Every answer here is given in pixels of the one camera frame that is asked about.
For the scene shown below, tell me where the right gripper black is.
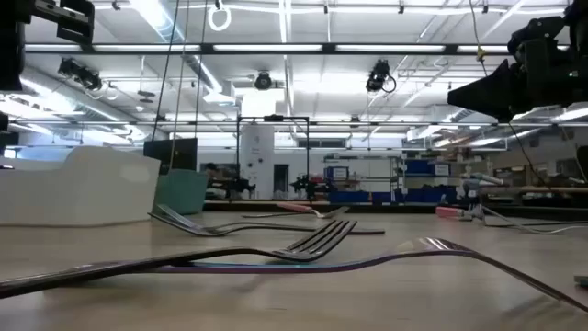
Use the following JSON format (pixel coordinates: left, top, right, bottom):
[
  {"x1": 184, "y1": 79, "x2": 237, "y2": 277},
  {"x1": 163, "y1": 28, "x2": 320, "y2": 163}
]
[{"x1": 447, "y1": 16, "x2": 588, "y2": 123}]

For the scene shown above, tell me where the red-handled silver fork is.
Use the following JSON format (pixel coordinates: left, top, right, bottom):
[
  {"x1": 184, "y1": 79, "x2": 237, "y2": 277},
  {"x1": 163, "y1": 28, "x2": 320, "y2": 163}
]
[
  {"x1": 435, "y1": 205, "x2": 483, "y2": 223},
  {"x1": 276, "y1": 200, "x2": 350, "y2": 220}
]

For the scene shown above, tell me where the black metal fork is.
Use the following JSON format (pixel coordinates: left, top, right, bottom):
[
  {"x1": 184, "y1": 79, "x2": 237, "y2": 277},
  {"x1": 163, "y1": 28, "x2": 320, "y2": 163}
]
[
  {"x1": 0, "y1": 219, "x2": 359, "y2": 301},
  {"x1": 147, "y1": 203, "x2": 387, "y2": 238},
  {"x1": 240, "y1": 206, "x2": 351, "y2": 220}
]

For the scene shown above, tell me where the iridescent rainbow fork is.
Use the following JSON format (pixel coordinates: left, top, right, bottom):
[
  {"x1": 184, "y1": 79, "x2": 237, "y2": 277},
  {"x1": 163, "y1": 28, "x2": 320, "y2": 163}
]
[{"x1": 146, "y1": 236, "x2": 588, "y2": 314}]

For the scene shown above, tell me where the blue storage crate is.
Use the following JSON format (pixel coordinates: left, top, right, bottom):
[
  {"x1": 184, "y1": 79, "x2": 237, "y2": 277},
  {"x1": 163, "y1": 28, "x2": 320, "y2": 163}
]
[
  {"x1": 328, "y1": 190, "x2": 370, "y2": 204},
  {"x1": 405, "y1": 159, "x2": 435, "y2": 176}
]

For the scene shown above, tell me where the black overhead gantry bar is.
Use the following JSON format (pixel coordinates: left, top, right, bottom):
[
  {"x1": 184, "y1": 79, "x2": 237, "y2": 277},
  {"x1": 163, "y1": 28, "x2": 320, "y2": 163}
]
[{"x1": 22, "y1": 41, "x2": 571, "y2": 56}]

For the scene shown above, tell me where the white plastic bin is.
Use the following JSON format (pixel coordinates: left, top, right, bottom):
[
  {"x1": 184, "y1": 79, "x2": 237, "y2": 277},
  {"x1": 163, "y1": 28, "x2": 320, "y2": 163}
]
[{"x1": 0, "y1": 145, "x2": 162, "y2": 227}]

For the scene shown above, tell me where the black background monitor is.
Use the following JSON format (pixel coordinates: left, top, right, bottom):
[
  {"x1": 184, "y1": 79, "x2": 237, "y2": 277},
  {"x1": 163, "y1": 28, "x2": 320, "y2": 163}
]
[{"x1": 142, "y1": 137, "x2": 199, "y2": 175}]

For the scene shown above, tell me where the teal plastic bin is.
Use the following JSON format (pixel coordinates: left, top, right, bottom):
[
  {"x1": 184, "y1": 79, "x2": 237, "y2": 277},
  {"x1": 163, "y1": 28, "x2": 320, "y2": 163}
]
[{"x1": 153, "y1": 168, "x2": 210, "y2": 216}]

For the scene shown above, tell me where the person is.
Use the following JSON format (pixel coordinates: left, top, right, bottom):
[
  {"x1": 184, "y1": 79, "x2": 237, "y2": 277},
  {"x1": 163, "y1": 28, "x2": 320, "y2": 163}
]
[{"x1": 203, "y1": 162, "x2": 223, "y2": 188}]

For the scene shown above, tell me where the white background column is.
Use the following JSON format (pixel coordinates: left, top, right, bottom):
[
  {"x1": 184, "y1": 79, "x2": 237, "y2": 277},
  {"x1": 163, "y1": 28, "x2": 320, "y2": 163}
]
[{"x1": 239, "y1": 123, "x2": 277, "y2": 200}]

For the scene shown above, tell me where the thin cable with yellow tie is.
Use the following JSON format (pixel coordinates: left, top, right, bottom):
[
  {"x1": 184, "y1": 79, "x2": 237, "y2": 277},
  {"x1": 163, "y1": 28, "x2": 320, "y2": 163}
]
[{"x1": 468, "y1": 0, "x2": 489, "y2": 77}]

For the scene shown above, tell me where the black hanging camera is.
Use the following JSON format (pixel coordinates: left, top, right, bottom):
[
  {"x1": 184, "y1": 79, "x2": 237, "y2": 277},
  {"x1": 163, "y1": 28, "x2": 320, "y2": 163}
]
[
  {"x1": 57, "y1": 58, "x2": 104, "y2": 92},
  {"x1": 365, "y1": 58, "x2": 398, "y2": 94}
]

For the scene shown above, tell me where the black hanging cable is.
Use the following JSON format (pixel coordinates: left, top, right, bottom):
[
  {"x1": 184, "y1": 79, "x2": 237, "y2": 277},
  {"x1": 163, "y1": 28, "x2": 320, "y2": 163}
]
[
  {"x1": 193, "y1": 0, "x2": 209, "y2": 139},
  {"x1": 151, "y1": 0, "x2": 181, "y2": 142},
  {"x1": 168, "y1": 0, "x2": 192, "y2": 171}
]

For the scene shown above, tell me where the black aluminium table frame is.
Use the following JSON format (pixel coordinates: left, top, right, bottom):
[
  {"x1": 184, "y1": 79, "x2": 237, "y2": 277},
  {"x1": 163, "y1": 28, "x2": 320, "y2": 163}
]
[{"x1": 201, "y1": 198, "x2": 588, "y2": 215}]

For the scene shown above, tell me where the white cable ring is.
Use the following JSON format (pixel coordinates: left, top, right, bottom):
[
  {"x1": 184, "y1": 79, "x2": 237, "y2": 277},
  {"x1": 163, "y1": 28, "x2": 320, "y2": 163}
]
[{"x1": 207, "y1": 1, "x2": 232, "y2": 33}]

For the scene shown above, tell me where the black overhead camera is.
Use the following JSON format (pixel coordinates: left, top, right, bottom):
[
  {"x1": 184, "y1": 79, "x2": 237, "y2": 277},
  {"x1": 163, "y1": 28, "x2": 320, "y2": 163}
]
[{"x1": 254, "y1": 70, "x2": 274, "y2": 92}]

